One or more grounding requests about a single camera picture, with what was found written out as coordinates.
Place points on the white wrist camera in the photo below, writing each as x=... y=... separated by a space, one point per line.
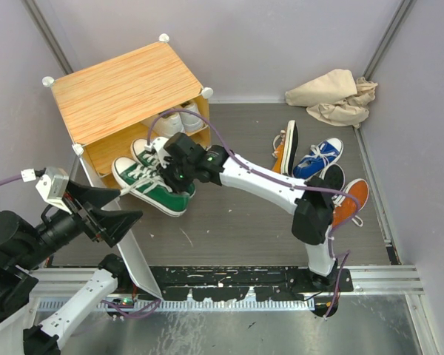
x=51 y=185
x=155 y=153

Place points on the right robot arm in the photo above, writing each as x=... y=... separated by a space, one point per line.
x=310 y=204

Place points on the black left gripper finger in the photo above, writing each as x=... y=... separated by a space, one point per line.
x=114 y=225
x=78 y=197

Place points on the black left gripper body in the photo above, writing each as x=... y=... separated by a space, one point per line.
x=86 y=219

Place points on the orange sneaker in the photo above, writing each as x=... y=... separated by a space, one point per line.
x=344 y=206
x=285 y=146

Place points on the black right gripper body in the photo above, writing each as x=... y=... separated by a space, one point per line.
x=179 y=174

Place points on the grey cable duct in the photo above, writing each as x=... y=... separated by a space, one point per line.
x=250 y=304

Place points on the beige cloth bag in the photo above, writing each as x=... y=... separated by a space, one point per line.
x=336 y=98

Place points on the blue sneaker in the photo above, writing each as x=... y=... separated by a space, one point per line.
x=334 y=176
x=319 y=157

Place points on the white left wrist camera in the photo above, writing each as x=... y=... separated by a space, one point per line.
x=51 y=185

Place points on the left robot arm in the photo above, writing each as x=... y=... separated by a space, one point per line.
x=24 y=247

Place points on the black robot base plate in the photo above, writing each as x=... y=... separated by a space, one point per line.
x=277 y=283

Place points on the white shoe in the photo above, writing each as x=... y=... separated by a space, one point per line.
x=168 y=125
x=189 y=117

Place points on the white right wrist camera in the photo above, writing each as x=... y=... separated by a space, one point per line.
x=155 y=153

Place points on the wooden shoe cabinet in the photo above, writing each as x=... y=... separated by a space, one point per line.
x=107 y=106

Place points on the green sneaker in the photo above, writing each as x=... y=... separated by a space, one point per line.
x=137 y=152
x=145 y=183

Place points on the white cabinet door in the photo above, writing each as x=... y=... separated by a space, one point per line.
x=137 y=266

